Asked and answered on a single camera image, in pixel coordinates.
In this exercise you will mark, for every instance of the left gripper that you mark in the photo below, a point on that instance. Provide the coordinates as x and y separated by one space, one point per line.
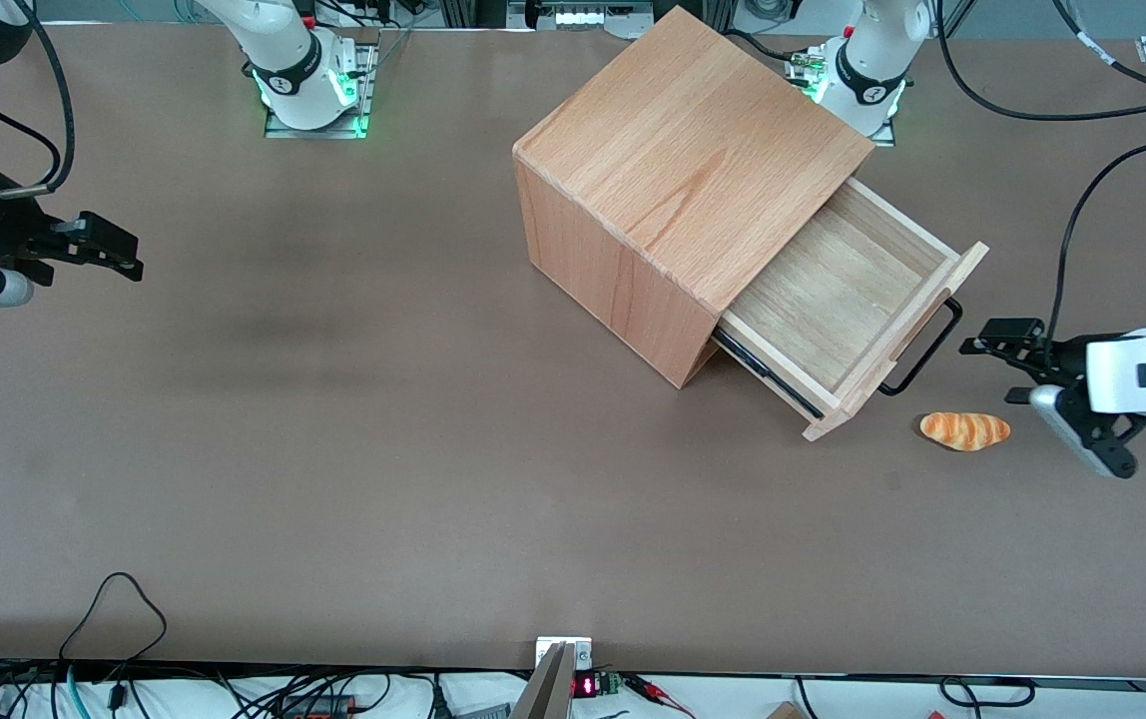
1060 358

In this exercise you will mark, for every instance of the light wooden drawer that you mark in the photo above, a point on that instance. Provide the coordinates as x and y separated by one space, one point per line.
833 290

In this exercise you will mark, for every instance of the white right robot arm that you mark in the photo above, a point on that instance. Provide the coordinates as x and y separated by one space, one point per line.
284 60

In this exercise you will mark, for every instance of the light wooden drawer cabinet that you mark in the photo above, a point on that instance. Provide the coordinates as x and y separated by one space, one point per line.
673 150

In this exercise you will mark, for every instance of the orange toy bread roll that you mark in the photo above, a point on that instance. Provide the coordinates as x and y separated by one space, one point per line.
962 430

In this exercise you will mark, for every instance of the small brown wooden block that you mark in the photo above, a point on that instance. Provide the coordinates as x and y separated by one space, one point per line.
785 712

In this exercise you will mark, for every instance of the red and black clip leads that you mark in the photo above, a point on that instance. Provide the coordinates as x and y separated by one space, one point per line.
648 689

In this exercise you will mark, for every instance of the orange electronic device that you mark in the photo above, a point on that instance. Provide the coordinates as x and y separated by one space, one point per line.
318 709

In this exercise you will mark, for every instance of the white power strip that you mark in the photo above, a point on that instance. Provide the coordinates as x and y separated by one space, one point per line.
583 15

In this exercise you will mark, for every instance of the small red digit display module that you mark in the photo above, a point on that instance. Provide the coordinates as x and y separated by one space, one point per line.
585 686

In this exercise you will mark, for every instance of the grey angled mounting bar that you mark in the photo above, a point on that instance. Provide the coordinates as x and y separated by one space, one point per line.
548 689

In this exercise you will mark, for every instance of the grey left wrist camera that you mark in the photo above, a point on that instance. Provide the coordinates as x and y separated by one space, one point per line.
1067 429

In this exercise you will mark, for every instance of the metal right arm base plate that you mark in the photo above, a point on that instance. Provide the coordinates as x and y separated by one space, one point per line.
313 133

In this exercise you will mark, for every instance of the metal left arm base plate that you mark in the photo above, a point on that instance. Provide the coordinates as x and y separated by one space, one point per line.
884 135

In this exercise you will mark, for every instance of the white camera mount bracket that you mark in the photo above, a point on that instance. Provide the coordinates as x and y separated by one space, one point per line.
583 654

